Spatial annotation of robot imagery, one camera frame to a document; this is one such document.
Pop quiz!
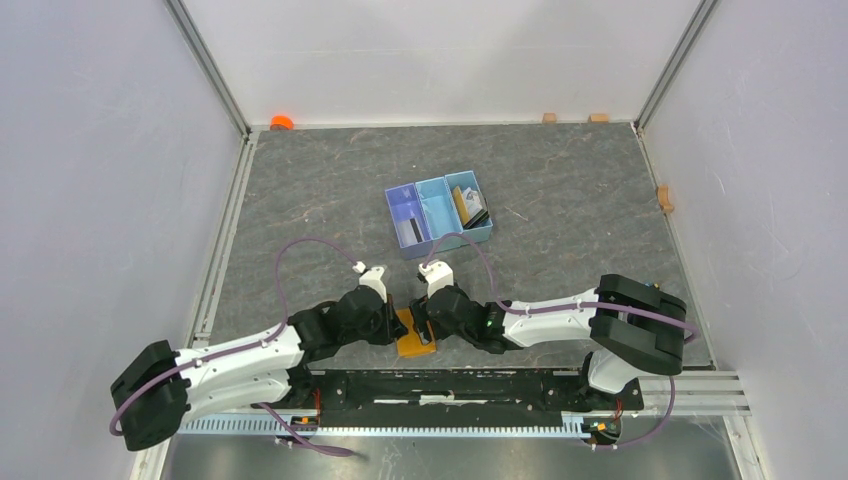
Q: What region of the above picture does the light blue bin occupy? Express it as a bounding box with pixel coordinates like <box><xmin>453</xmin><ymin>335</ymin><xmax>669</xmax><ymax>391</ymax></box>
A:
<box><xmin>445</xmin><ymin>171</ymin><xmax>493</xmax><ymax>242</ymax></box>
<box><xmin>415</xmin><ymin>177</ymin><xmax>462</xmax><ymax>244</ymax></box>

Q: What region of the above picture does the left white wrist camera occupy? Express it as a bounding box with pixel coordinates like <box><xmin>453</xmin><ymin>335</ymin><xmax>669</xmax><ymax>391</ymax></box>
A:
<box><xmin>352</xmin><ymin>261</ymin><xmax>388</xmax><ymax>303</ymax></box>

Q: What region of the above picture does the purple plastic bin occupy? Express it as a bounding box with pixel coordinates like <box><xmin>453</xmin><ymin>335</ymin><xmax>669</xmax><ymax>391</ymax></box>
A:
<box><xmin>385</xmin><ymin>183</ymin><xmax>433</xmax><ymax>260</ymax></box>

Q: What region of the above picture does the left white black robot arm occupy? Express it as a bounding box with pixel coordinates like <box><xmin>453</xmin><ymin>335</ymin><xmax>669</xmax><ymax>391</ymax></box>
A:
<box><xmin>109</xmin><ymin>286</ymin><xmax>408</xmax><ymax>452</ymax></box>

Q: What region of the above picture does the orange round cap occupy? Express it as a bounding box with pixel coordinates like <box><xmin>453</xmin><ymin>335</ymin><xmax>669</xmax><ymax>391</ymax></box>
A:
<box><xmin>269</xmin><ymin>115</ymin><xmax>294</xmax><ymax>131</ymax></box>

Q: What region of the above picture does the white slotted cable duct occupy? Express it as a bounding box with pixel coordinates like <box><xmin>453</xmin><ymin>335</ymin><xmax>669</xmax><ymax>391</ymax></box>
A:
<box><xmin>178</xmin><ymin>413</ymin><xmax>589</xmax><ymax>440</ymax></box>

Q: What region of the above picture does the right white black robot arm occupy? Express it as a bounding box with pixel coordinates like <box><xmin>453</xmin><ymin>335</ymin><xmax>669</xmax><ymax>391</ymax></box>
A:
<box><xmin>410</xmin><ymin>274</ymin><xmax>687</xmax><ymax>408</ymax></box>

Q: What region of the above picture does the stack of credit cards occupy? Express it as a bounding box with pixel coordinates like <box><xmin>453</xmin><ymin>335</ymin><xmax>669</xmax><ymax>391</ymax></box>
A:
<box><xmin>451</xmin><ymin>186</ymin><xmax>490</xmax><ymax>230</ymax></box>

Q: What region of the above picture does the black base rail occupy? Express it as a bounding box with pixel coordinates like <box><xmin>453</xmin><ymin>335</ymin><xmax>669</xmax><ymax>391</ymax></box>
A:
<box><xmin>273</xmin><ymin>368</ymin><xmax>644</xmax><ymax>427</ymax></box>

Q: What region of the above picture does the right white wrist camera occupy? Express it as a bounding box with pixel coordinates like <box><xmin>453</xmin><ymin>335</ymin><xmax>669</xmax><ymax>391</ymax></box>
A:
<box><xmin>418</xmin><ymin>260</ymin><xmax>455</xmax><ymax>298</ymax></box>

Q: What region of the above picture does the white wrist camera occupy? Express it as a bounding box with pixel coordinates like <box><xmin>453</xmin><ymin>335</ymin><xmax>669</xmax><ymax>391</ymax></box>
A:
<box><xmin>352</xmin><ymin>261</ymin><xmax>388</xmax><ymax>303</ymax></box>
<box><xmin>418</xmin><ymin>260</ymin><xmax>455</xmax><ymax>298</ymax></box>

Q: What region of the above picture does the white black striped card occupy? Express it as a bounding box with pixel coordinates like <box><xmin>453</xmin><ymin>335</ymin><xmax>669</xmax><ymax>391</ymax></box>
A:
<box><xmin>396</xmin><ymin>217</ymin><xmax>425</xmax><ymax>247</ymax></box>

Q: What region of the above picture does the curved wooden piece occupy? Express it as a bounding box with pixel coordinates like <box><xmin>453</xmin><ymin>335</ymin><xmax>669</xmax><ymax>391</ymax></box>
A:
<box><xmin>656</xmin><ymin>185</ymin><xmax>675</xmax><ymax>214</ymax></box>

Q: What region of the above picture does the orange leather card holder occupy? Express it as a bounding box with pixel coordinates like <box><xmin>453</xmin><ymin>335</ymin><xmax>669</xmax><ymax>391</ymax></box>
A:
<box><xmin>395</xmin><ymin>308</ymin><xmax>437</xmax><ymax>358</ymax></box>

